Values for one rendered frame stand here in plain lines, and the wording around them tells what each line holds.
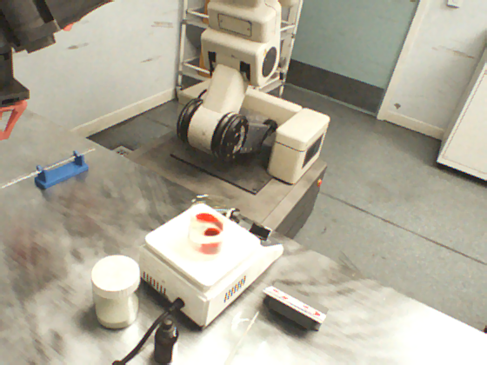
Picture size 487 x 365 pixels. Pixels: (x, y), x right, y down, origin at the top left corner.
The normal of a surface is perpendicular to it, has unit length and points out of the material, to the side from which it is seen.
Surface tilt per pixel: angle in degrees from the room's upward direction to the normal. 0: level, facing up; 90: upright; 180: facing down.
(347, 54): 90
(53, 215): 0
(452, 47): 90
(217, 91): 64
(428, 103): 90
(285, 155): 90
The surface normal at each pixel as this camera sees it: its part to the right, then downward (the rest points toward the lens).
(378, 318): 0.15, -0.81
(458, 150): -0.50, 0.43
